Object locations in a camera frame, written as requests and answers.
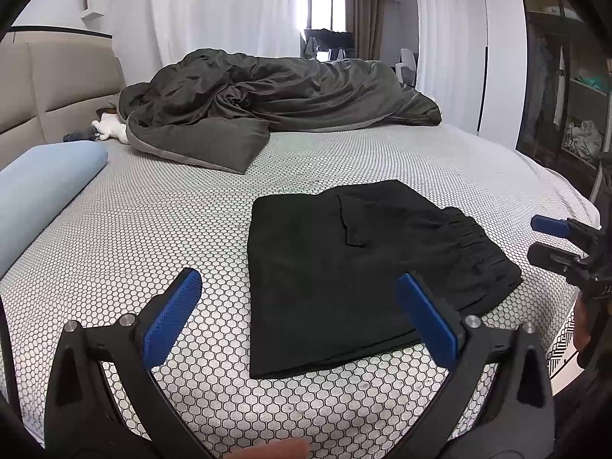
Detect bed with white honeycomb sheet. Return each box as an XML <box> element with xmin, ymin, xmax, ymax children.
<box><xmin>0</xmin><ymin>122</ymin><xmax>602</xmax><ymax>459</ymax></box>

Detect narrow white curtain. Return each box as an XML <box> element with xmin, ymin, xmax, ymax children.
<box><xmin>412</xmin><ymin>0</ymin><xmax>485</xmax><ymax>106</ymax></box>

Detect white wardrobe door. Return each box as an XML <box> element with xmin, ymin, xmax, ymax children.
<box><xmin>478</xmin><ymin>0</ymin><xmax>527</xmax><ymax>151</ymax></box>

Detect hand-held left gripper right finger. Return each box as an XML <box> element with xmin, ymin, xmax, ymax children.
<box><xmin>387</xmin><ymin>272</ymin><xmax>555</xmax><ymax>459</ymax></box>

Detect wide white curtain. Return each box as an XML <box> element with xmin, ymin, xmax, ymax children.
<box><xmin>111</xmin><ymin>0</ymin><xmax>301</xmax><ymax>83</ymax></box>

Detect beige padded headboard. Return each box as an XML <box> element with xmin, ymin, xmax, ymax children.
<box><xmin>0</xmin><ymin>41</ymin><xmax>126</xmax><ymax>170</ymax></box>

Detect open dark wardrobe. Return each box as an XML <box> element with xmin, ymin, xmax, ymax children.
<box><xmin>515</xmin><ymin>0</ymin><xmax>612</xmax><ymax>194</ymax></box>

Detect dark grey cloth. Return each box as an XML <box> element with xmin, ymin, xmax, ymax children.
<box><xmin>62</xmin><ymin>125</ymin><xmax>97</xmax><ymax>143</ymax></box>

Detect dark green duvet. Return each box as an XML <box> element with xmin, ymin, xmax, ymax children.
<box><xmin>117</xmin><ymin>49</ymin><xmax>442</xmax><ymax>174</ymax></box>

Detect white chair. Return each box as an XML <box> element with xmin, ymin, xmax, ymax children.
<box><xmin>395</xmin><ymin>48</ymin><xmax>420</xmax><ymax>90</ymax></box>

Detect person's right hand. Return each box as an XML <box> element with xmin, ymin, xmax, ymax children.
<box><xmin>573</xmin><ymin>296</ymin><xmax>594</xmax><ymax>351</ymax></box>

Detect patterned white rug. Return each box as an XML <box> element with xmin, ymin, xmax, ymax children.
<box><xmin>549</xmin><ymin>313</ymin><xmax>583</xmax><ymax>384</ymax></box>

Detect brown curtain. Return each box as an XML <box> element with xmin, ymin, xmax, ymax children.
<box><xmin>343</xmin><ymin>0</ymin><xmax>386</xmax><ymax>61</ymax></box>

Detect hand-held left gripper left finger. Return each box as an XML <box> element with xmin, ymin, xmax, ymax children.
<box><xmin>45</xmin><ymin>268</ymin><xmax>216</xmax><ymax>459</ymax></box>

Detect window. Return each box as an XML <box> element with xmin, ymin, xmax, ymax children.
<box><xmin>299</xmin><ymin>0</ymin><xmax>345</xmax><ymax>34</ymax></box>

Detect clothes rack with dark clothes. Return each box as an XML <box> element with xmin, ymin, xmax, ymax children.
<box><xmin>301</xmin><ymin>28</ymin><xmax>357</xmax><ymax>62</ymax></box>

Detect white plush toy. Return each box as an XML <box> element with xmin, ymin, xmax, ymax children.
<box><xmin>91</xmin><ymin>111</ymin><xmax>131</xmax><ymax>145</ymax></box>

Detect black pants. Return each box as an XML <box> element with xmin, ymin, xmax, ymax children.
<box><xmin>247</xmin><ymin>179</ymin><xmax>523</xmax><ymax>379</ymax></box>

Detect person's left hand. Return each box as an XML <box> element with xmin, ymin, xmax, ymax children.
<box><xmin>224</xmin><ymin>439</ymin><xmax>310</xmax><ymax>459</ymax></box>

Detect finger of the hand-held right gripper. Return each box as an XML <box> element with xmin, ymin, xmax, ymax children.
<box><xmin>530</xmin><ymin>214</ymin><xmax>601</xmax><ymax>250</ymax></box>
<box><xmin>527</xmin><ymin>242</ymin><xmax>590</xmax><ymax>281</ymax></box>

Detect light blue pillow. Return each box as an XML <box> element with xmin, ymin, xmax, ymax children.
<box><xmin>0</xmin><ymin>141</ymin><xmax>110</xmax><ymax>278</ymax></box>

